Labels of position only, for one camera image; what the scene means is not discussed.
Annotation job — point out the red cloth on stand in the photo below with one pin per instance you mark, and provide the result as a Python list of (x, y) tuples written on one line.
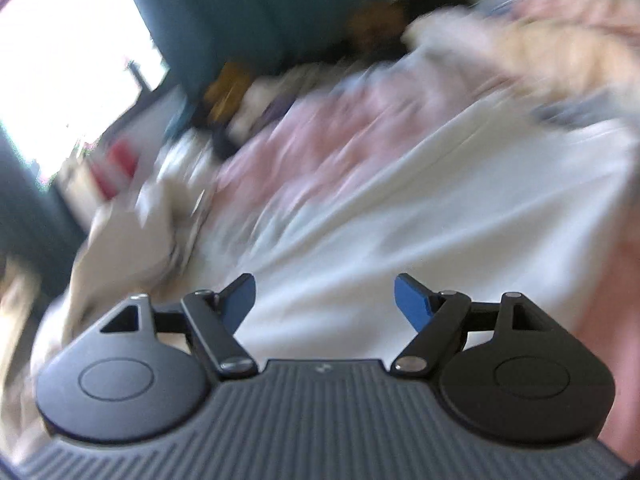
[(113, 168)]

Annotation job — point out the black chair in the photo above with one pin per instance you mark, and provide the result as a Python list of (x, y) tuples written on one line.
[(412, 9)]

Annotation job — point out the white zip-up jacket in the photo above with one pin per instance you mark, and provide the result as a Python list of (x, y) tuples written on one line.
[(129, 399)]

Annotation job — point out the brown paper bag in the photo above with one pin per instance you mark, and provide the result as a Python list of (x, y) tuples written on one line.
[(374, 25)]

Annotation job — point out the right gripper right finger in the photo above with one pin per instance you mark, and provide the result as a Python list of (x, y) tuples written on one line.
[(437, 318)]

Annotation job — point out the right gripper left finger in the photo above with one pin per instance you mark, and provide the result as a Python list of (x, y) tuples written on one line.
[(212, 318)]

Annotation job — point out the yellow garment on pile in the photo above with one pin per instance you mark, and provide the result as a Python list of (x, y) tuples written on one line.
[(223, 97)]

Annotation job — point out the left blue curtain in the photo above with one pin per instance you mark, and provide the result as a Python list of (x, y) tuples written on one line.
[(36, 225)]

